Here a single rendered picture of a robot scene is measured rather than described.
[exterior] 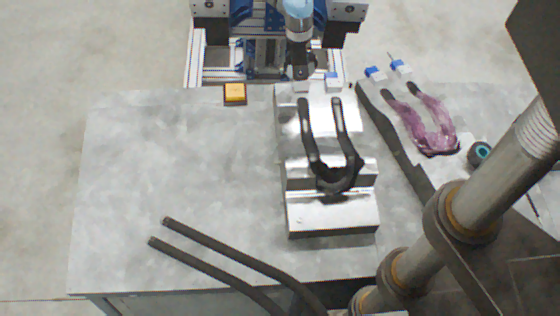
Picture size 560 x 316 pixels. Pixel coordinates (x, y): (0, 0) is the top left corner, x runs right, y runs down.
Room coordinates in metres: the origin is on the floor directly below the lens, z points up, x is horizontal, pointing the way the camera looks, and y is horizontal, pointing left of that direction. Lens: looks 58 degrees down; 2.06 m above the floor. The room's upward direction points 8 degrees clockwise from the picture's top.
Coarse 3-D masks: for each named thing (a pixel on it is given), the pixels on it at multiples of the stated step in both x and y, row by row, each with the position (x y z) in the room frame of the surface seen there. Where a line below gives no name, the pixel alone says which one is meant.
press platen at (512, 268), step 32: (448, 192) 0.30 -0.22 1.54; (448, 224) 0.26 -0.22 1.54; (512, 224) 0.27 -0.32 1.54; (448, 256) 0.23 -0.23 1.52; (480, 256) 0.22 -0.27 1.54; (512, 256) 0.23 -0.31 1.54; (544, 256) 0.23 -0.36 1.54; (480, 288) 0.18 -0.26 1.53; (512, 288) 0.18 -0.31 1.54; (544, 288) 0.19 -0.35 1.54
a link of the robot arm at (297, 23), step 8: (280, 0) 0.97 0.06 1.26; (288, 0) 0.94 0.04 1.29; (296, 0) 0.94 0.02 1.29; (304, 0) 0.94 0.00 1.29; (312, 0) 0.96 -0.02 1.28; (280, 8) 0.96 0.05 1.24; (288, 8) 0.93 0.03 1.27; (296, 8) 0.92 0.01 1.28; (304, 8) 0.93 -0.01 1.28; (312, 8) 0.96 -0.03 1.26; (288, 16) 0.93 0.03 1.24; (296, 16) 0.92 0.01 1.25; (304, 16) 0.93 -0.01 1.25; (288, 24) 0.94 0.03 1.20; (296, 24) 0.93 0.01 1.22; (304, 24) 0.94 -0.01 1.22; (296, 32) 0.94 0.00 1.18
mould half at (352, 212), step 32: (288, 96) 0.95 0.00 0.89; (320, 96) 0.97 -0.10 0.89; (352, 96) 0.99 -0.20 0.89; (288, 128) 0.84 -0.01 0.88; (320, 128) 0.85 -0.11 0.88; (352, 128) 0.87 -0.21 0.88; (288, 160) 0.69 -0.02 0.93; (288, 192) 0.63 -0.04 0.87; (320, 192) 0.64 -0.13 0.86; (352, 192) 0.66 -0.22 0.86; (288, 224) 0.54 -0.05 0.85; (320, 224) 0.55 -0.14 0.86; (352, 224) 0.56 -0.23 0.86
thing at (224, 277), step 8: (152, 240) 0.44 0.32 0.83; (160, 240) 0.44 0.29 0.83; (160, 248) 0.42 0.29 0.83; (168, 248) 0.42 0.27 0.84; (176, 248) 0.42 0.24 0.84; (176, 256) 0.40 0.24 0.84; (184, 256) 0.40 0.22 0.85; (192, 256) 0.40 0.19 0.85; (192, 264) 0.38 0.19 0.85; (200, 264) 0.38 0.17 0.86; (208, 264) 0.38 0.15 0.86; (208, 272) 0.36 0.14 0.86; (216, 272) 0.36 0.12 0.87; (224, 272) 0.37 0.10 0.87; (224, 280) 0.35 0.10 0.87
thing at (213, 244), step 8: (168, 224) 0.49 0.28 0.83; (176, 224) 0.49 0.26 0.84; (184, 232) 0.47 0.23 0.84; (192, 232) 0.47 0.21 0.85; (200, 232) 0.47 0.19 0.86; (200, 240) 0.45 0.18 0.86; (208, 240) 0.45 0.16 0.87; (216, 240) 0.45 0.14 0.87; (208, 248) 0.43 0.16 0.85; (216, 248) 0.43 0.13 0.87; (224, 248) 0.43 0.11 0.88; (232, 248) 0.43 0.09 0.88; (232, 256) 0.41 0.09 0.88; (240, 256) 0.41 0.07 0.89; (248, 256) 0.41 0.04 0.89; (248, 264) 0.39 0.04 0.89; (256, 264) 0.39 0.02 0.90; (264, 264) 0.39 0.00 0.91; (264, 272) 0.37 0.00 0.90; (272, 272) 0.37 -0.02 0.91
